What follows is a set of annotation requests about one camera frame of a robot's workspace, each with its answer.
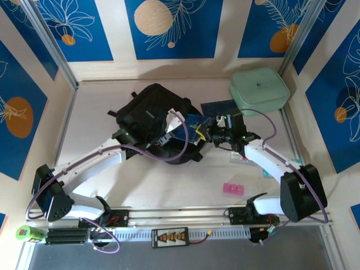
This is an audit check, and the black backpack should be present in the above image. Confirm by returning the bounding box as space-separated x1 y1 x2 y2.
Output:
106 83 208 167

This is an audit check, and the pink plastic box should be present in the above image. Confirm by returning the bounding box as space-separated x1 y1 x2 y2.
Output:
223 182 245 196

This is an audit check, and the green cylindrical canister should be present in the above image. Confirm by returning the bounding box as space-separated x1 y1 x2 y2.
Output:
16 224 47 243

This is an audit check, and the blue leaf print wall panel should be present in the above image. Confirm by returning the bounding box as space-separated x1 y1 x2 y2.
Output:
237 0 329 59
0 40 48 181
305 26 360 174
124 0 223 60
292 0 348 76
35 0 114 62
0 0 59 82

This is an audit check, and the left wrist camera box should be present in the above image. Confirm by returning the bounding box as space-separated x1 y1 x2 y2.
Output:
165 108 187 133

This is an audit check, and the red black wire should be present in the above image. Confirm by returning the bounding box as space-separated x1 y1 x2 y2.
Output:
187 229 214 245

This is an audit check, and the clear plastic compass set box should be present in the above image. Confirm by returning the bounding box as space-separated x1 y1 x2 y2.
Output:
228 151 257 167

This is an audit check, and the black ribbed box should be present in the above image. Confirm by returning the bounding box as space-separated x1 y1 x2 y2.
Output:
44 228 88 245

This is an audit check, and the aluminium frame post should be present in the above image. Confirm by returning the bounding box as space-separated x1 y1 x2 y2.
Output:
279 0 329 75
21 0 79 91

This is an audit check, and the navy notebook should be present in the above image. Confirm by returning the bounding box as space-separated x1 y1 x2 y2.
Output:
200 100 240 118

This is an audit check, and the white slotted cable duct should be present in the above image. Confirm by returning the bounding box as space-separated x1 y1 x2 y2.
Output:
89 227 251 240

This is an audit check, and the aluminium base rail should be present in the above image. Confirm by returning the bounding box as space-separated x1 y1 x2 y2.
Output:
26 204 334 229

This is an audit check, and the black charging board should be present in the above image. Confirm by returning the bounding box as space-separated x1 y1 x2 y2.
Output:
151 226 190 249

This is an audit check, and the mint green pencil case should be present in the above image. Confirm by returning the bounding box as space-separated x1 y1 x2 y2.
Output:
229 67 290 117

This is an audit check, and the blue packet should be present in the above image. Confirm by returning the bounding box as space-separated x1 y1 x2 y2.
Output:
175 114 212 146

